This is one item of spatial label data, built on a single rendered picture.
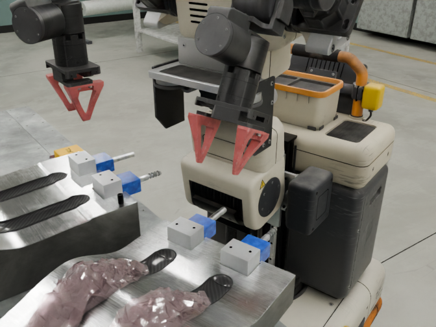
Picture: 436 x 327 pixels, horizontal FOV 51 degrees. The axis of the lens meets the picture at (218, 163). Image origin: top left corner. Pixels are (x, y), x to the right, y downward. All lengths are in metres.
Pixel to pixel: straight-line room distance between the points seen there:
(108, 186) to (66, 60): 0.23
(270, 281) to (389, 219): 1.85
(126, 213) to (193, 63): 0.40
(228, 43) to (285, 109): 0.75
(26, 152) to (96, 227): 0.53
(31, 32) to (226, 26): 0.32
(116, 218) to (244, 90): 0.32
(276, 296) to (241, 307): 0.06
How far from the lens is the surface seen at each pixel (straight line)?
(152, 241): 0.79
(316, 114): 1.31
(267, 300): 0.68
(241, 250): 0.71
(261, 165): 1.08
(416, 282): 2.16
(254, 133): 0.67
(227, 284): 0.70
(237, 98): 0.68
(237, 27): 0.65
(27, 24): 0.80
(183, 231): 0.76
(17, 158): 1.27
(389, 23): 6.55
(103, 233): 0.83
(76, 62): 0.86
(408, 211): 2.63
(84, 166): 0.93
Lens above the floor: 1.32
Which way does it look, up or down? 27 degrees down
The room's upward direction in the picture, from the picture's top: straight up
